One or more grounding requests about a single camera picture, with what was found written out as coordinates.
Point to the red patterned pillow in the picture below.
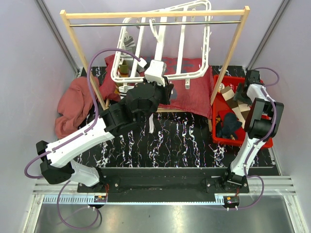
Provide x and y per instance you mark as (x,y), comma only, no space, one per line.
(195,100)

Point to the pink crumpled cloth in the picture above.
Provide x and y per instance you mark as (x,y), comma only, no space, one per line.
(73,107)

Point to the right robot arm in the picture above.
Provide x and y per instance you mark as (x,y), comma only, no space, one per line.
(262,123)

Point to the red plastic bin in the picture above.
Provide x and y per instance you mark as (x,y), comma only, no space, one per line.
(220,109)

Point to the grey striped sock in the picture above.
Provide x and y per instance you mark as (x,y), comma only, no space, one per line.
(130,46)

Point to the navy dark sock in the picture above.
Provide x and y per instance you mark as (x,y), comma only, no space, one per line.
(230,124)

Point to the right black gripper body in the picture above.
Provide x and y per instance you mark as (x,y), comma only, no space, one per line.
(239,96)

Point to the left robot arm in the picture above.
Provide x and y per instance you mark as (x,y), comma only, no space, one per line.
(120,118)

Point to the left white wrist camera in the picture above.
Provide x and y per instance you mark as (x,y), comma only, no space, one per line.
(155,73)

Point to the olive green ribbed sock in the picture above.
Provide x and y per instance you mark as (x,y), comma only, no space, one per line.
(124,69)

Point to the wooden clothes rack frame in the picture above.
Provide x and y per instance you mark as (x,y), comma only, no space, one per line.
(190,12)

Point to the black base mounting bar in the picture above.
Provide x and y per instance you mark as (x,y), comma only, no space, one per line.
(167,184)

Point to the white plastic clip hanger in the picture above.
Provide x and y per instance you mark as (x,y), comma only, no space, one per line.
(152,48)

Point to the metal rack rail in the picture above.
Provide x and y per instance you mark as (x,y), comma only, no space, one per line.
(97,24)

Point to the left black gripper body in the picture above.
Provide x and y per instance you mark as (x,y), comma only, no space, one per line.
(162,95)

